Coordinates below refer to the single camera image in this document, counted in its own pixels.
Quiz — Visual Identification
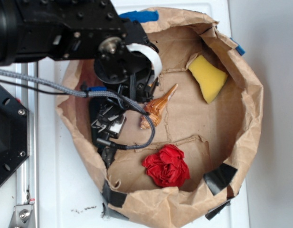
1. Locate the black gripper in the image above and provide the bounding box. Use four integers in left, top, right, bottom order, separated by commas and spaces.
94, 19, 160, 103

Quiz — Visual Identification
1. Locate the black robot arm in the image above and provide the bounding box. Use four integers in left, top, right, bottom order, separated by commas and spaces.
0, 0, 159, 103

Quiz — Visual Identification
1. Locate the orange spiral seashell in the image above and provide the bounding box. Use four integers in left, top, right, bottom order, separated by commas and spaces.
143, 84, 179, 127

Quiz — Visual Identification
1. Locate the dark green oval object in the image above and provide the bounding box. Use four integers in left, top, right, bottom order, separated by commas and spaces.
89, 97, 105, 150

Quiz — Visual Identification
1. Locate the blue tape top edge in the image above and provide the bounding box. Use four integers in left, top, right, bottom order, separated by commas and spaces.
119, 10, 159, 23

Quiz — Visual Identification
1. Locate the blue tape edge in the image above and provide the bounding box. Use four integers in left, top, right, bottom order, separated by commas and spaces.
119, 10, 159, 23
230, 38, 246, 56

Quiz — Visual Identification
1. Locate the yellow sponge piece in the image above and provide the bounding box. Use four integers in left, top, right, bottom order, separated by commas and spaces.
188, 55, 228, 104

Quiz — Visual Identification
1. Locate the brown paper bag tray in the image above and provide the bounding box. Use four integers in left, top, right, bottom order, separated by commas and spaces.
56, 7, 263, 228

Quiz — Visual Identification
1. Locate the red crumpled paper ball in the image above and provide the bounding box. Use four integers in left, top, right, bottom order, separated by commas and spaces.
142, 144, 190, 188

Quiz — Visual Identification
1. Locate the blue tape right edge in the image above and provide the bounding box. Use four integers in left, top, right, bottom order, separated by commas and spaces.
230, 38, 246, 56

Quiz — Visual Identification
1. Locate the black tape lower left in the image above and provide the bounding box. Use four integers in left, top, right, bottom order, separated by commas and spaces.
102, 181, 129, 221

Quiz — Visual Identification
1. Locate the black tape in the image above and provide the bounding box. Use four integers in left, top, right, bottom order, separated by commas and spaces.
102, 181, 129, 221
203, 163, 237, 196

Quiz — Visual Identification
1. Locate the black tape lower right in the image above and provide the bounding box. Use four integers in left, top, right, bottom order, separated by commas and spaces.
203, 163, 237, 196

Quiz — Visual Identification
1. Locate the white cutting board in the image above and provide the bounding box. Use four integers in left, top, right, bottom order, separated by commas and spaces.
36, 0, 250, 228

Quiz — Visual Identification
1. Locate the white ribbon cable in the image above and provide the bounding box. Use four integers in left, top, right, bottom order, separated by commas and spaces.
126, 43, 163, 75

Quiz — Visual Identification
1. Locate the grey braided cable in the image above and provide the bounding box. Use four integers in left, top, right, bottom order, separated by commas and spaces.
0, 67, 156, 150

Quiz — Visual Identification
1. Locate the aluminium rail frame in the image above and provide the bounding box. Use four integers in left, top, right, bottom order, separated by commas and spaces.
8, 62, 39, 228

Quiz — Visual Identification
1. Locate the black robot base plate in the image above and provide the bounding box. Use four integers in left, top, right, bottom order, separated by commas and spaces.
0, 85, 29, 187

